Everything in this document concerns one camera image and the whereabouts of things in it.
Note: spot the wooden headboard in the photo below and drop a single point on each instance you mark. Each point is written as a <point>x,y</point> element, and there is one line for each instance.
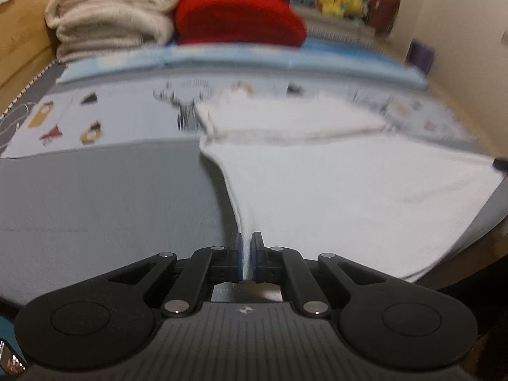
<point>20,47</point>

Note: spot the cream folded blanket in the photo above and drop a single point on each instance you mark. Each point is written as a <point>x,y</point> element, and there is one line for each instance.
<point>111,16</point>

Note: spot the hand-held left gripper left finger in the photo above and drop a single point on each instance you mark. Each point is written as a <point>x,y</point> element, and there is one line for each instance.
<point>238,260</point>

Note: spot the glossy dark-framed object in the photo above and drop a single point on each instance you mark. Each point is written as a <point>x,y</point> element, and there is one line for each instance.
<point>10,355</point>

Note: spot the grey printed sheet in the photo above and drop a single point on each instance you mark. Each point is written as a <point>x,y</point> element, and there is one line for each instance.
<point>119,119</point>

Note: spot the yellow plush toy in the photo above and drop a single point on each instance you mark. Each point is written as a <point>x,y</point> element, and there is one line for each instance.
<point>354,3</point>
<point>331,0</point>

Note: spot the brown plush toy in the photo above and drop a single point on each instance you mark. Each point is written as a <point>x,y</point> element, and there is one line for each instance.
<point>383,12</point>

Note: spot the white long-sleeved shirt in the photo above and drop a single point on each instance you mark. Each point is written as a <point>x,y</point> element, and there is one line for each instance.
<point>337,190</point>

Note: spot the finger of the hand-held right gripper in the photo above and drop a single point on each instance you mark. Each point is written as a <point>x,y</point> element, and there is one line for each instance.
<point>501,164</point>

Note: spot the red folded blanket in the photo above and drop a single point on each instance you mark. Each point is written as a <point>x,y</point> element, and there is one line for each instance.
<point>238,18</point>

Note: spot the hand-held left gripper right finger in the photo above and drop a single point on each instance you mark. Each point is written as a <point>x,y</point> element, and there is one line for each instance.
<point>256,260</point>

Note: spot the light blue sheet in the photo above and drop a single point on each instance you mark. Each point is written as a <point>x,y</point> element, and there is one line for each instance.
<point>238,59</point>

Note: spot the purple box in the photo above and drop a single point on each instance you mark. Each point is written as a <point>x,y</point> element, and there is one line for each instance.
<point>421,57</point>

